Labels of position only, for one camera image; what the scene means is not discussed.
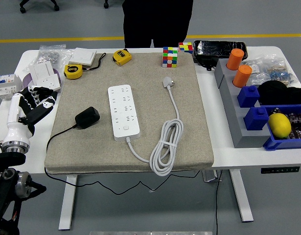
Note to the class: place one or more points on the black chair wheel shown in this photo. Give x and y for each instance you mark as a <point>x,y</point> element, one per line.
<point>106,5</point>

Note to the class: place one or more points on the grey-brown mat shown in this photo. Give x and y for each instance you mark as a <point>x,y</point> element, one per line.
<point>91,151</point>

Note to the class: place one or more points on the white switch panel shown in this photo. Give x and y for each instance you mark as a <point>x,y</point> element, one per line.
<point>42,71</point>

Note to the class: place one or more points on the white circuit breaker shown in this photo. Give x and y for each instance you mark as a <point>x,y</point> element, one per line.
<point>6,84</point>

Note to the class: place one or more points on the clear bag of blue components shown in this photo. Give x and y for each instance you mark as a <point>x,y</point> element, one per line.
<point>282,72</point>

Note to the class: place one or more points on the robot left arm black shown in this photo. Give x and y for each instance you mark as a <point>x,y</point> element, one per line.
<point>8,159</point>

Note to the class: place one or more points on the clear bag of white parts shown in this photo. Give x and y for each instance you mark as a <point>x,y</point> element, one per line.
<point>255,71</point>

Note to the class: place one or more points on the white socket panel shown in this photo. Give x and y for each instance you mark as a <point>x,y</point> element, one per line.
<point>51,82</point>

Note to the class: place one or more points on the white power strip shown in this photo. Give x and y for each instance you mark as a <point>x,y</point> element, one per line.
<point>123,110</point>

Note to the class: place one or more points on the clear bag of screws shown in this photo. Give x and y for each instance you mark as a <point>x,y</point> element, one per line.
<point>51,56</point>

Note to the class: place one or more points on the blue plastic bin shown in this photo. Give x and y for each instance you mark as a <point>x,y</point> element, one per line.
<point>282,144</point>

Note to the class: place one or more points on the silver box under table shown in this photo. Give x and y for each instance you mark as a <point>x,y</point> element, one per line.
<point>209,176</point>

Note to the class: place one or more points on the orange cylinder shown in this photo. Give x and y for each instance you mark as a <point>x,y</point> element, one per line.
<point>234,58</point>
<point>242,76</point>

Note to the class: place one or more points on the large colourful puzzle cube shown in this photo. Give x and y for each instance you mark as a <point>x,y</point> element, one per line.
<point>169,57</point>

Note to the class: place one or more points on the blue block with knob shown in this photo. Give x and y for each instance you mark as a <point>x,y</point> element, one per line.
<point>256,118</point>
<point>248,96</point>

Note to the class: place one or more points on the dark cylindrical capacitors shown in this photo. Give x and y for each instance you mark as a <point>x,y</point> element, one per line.
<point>298,127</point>

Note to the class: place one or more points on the grey block holder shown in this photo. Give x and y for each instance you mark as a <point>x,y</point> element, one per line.
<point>238,122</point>

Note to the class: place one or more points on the black office chair base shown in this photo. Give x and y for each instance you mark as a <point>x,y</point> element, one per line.
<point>40,3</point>

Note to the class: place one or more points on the black cloth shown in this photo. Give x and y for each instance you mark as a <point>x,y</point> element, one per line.
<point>277,93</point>

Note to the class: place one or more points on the yellow lemon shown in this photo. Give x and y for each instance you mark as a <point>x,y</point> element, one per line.
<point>279,126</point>

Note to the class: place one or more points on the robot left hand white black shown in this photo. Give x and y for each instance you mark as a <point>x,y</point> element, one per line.
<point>14,132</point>

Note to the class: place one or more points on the small black part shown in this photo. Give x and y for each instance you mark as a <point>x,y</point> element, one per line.
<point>275,111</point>

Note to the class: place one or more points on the yellow round tape measure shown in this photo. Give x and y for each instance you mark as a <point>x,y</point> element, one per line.
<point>73,71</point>

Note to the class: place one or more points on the white flat wall switch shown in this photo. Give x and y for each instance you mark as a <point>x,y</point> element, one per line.
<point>83,56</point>

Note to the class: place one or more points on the yellow square tape measure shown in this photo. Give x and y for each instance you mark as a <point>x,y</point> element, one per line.
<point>122,57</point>

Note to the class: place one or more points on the purple bowl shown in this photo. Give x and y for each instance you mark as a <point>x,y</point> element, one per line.
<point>26,78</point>

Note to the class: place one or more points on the black table control panel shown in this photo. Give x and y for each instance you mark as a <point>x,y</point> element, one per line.
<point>280,170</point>

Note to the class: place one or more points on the small colourful puzzle cube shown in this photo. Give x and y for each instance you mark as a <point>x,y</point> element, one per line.
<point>185,47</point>

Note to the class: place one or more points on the black plug adapter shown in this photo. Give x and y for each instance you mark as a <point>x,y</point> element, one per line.
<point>87,117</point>

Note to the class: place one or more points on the black plastic-wrapped device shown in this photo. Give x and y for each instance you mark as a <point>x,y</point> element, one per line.
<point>218,49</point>

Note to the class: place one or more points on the white table leg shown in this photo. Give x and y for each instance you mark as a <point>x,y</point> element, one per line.
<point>240,195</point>
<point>68,203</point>

